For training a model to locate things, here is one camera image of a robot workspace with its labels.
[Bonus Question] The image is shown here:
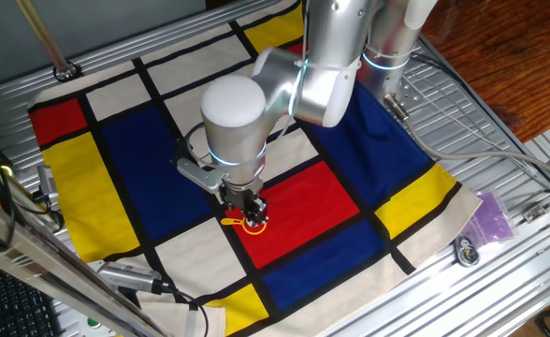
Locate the black camera cable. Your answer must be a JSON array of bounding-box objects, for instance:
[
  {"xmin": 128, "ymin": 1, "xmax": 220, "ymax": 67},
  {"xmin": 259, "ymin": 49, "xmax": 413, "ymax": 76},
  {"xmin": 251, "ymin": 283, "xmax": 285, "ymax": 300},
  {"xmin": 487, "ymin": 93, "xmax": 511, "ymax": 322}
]
[{"xmin": 160, "ymin": 283, "xmax": 210, "ymax": 337}]

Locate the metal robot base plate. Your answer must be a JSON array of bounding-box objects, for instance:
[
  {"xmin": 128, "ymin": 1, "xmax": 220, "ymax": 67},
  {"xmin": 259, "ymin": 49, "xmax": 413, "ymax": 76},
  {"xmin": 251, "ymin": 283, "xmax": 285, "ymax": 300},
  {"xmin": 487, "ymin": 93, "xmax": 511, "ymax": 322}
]
[{"xmin": 396, "ymin": 74, "xmax": 424, "ymax": 111}]

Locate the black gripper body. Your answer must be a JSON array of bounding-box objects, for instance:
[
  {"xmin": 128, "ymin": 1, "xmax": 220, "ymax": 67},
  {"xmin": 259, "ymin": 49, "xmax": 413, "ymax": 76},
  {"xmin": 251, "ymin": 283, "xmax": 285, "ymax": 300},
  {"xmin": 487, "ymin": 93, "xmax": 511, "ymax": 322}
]
[{"xmin": 219, "ymin": 178, "xmax": 265, "ymax": 210}]

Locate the yellow plastic bubble ring wand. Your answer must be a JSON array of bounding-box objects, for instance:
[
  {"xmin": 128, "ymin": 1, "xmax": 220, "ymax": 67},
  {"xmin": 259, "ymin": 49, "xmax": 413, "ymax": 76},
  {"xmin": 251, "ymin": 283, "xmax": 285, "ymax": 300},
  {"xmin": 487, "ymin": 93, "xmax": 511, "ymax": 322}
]
[{"xmin": 220, "ymin": 215, "xmax": 268, "ymax": 236}]

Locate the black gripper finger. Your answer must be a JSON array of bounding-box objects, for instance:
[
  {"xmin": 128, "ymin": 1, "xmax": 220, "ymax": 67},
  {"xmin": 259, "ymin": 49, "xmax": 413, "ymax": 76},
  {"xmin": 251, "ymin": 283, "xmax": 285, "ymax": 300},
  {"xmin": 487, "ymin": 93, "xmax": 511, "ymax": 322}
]
[
  {"xmin": 254, "ymin": 198, "xmax": 270, "ymax": 222},
  {"xmin": 242, "ymin": 205, "xmax": 259, "ymax": 228}
]

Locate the thick grey robot cable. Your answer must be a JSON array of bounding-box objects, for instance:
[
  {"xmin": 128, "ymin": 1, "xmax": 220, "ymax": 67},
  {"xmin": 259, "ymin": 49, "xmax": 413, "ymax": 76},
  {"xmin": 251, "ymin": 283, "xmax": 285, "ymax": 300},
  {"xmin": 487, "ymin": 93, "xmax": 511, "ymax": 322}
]
[{"xmin": 384, "ymin": 93, "xmax": 550, "ymax": 184}]

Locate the metal corner bracket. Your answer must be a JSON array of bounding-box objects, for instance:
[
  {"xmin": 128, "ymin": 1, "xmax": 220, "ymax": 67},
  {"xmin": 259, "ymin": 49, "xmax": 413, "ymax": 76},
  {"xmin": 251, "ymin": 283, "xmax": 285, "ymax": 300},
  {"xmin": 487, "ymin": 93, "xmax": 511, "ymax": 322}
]
[{"xmin": 522, "ymin": 200, "xmax": 550, "ymax": 224}]

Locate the silver exterior camera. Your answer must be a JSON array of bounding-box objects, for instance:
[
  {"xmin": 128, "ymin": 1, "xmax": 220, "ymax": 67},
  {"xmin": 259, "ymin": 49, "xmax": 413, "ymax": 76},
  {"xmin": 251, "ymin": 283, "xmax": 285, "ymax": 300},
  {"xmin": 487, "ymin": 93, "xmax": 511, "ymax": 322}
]
[{"xmin": 96, "ymin": 260, "xmax": 164, "ymax": 296}]

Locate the aluminium frame bar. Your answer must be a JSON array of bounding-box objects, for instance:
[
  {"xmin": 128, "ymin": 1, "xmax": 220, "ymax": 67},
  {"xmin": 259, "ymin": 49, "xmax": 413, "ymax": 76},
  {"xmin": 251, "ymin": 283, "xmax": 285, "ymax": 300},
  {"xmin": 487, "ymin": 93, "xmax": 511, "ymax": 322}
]
[{"xmin": 0, "ymin": 189, "xmax": 168, "ymax": 337}]

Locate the purple plastic zip bag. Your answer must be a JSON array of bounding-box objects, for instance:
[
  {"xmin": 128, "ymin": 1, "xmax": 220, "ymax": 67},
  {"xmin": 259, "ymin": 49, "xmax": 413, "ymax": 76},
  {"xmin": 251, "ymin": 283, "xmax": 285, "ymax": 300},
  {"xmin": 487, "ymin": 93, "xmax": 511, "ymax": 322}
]
[{"xmin": 461, "ymin": 189, "xmax": 519, "ymax": 247}]

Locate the small grey camera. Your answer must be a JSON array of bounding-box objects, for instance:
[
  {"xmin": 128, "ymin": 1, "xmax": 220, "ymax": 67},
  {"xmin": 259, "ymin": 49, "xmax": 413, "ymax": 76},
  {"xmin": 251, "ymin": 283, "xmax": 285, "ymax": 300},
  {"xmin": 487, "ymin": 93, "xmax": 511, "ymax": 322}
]
[{"xmin": 36, "ymin": 163, "xmax": 61, "ymax": 212}]

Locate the Mondrian pattern colour block cloth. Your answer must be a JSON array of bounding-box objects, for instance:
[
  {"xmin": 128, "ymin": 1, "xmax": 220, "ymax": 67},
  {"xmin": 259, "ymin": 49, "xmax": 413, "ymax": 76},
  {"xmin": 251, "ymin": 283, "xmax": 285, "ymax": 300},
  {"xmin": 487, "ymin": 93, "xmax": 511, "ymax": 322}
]
[{"xmin": 26, "ymin": 0, "xmax": 485, "ymax": 337}]

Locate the black computer keyboard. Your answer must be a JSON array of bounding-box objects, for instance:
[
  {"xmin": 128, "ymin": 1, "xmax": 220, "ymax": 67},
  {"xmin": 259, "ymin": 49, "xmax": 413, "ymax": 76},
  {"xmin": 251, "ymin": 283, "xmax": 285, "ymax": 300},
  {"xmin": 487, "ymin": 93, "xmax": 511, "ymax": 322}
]
[{"xmin": 0, "ymin": 261, "xmax": 65, "ymax": 337}]

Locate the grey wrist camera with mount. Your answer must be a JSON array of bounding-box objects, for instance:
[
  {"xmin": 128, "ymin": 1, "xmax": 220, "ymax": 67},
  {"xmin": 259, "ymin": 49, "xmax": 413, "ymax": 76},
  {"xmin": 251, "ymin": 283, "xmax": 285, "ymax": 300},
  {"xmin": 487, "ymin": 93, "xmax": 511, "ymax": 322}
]
[{"xmin": 172, "ymin": 138, "xmax": 228, "ymax": 194}]

